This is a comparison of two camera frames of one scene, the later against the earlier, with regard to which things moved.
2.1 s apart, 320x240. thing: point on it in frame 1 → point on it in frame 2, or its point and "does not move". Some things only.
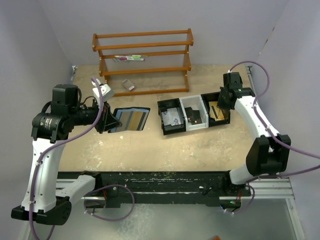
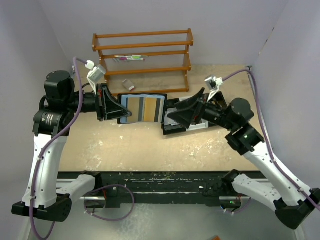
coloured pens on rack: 132,57 does not move
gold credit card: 134,120 → 146,109
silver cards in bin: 171,117 does not move
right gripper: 220,104 → 186,114
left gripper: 108,121 → 113,108
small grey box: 128,85 does not move
